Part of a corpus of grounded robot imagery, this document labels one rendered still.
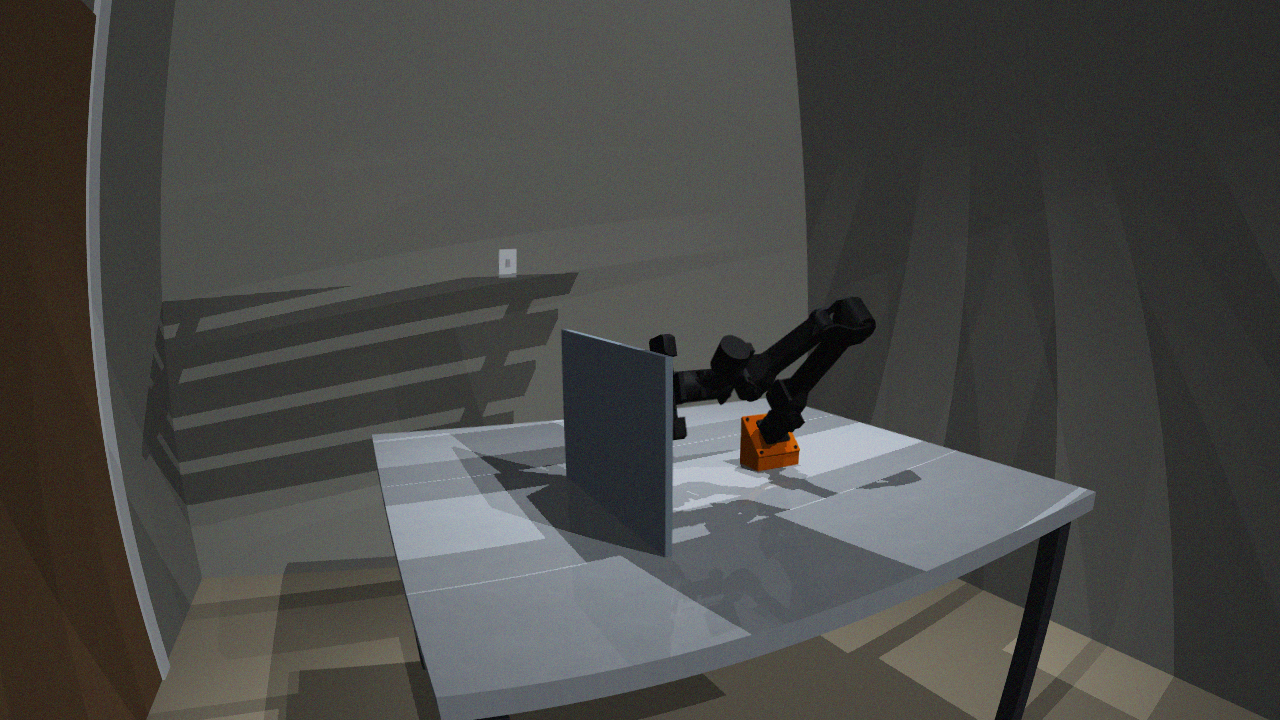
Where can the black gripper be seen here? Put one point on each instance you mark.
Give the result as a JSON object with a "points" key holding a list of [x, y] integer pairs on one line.
{"points": [[688, 386]]}

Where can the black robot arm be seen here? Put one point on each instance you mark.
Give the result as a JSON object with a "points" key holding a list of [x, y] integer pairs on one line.
{"points": [[734, 364]]}

